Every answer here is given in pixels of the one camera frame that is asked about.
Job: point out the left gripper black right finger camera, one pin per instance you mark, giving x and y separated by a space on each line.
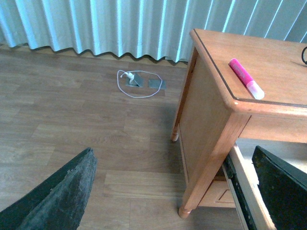
283 188

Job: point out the closed floor socket cover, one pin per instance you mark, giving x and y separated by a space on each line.
157 84

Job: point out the wooden drawer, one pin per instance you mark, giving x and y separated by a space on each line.
218 194
242 178

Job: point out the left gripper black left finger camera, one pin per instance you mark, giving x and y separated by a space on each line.
59 202

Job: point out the open floor socket box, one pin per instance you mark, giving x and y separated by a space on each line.
134 80

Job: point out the pink marker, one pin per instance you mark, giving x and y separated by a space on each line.
246 79

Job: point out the grey pleated curtain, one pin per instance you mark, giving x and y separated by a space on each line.
158 28

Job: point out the wooden nightstand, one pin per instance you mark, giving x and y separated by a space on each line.
215 107

